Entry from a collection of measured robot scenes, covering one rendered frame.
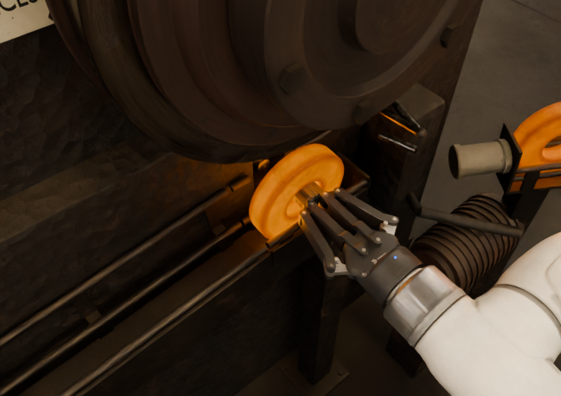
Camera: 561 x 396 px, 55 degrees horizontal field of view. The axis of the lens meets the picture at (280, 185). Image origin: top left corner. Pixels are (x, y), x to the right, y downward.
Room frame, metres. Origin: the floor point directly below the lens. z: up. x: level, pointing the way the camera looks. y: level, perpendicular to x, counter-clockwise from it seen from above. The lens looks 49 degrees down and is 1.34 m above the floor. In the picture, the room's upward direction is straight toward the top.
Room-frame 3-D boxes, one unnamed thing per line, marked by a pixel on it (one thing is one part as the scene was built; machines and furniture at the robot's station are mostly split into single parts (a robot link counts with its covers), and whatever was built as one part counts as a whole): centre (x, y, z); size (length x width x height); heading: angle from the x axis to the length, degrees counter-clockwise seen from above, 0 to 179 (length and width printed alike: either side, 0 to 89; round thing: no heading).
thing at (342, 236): (0.42, -0.07, 0.76); 0.11 x 0.01 x 0.04; 41
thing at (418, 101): (0.66, -0.20, 0.68); 0.11 x 0.08 x 0.24; 39
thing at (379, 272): (0.37, -0.13, 0.75); 0.09 x 0.08 x 0.07; 39
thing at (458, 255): (0.60, -0.37, 0.27); 0.22 x 0.13 x 0.53; 129
